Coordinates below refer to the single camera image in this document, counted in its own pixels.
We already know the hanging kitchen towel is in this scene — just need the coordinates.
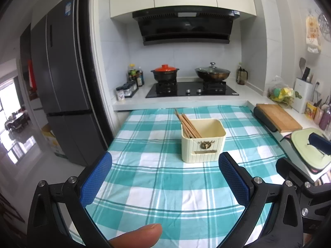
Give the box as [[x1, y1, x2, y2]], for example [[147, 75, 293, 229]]
[[306, 15, 321, 54]]

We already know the green pot mat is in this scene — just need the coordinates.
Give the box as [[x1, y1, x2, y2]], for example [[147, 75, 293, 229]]
[[291, 128, 330, 172]]

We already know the cream utensil holder box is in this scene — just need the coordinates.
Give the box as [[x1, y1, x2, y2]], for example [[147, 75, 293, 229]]
[[181, 118, 227, 163]]

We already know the chopstick in holder left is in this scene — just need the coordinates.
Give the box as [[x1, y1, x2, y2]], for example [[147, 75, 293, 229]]
[[174, 109, 201, 139]]

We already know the black tray under board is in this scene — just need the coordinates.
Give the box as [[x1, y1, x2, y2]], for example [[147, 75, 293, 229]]
[[253, 107, 278, 133]]

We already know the wooden cutting board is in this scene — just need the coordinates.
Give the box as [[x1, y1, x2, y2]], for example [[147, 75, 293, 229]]
[[256, 104, 302, 133]]

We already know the bag of sponges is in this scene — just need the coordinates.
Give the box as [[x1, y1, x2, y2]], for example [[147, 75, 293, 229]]
[[268, 76, 302, 107]]

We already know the spice jar rack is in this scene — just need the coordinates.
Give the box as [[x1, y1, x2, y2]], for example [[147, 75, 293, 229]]
[[116, 81, 139, 101]]

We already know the white knife block holder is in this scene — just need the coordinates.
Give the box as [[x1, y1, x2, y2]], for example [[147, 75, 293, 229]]
[[292, 78, 313, 114]]

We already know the dark glass kettle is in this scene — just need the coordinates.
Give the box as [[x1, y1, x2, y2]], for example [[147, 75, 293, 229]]
[[236, 66, 248, 85]]

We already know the wok with glass lid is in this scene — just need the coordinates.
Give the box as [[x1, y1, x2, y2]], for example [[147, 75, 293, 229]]
[[195, 62, 231, 82]]

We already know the yellow green sauce bottle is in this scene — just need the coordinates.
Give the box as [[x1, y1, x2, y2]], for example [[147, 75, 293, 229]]
[[128, 64, 137, 81]]

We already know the dark soy sauce bottle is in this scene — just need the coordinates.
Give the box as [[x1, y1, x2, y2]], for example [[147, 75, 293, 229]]
[[136, 67, 144, 87]]

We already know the black pot orange lid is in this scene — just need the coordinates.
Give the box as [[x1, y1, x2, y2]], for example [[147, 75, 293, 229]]
[[151, 64, 180, 82]]

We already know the dark grey refrigerator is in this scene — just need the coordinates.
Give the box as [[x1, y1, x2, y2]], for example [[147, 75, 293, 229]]
[[30, 0, 105, 166]]

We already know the black range hood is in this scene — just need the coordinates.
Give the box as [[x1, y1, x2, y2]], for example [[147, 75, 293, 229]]
[[132, 6, 240, 46]]

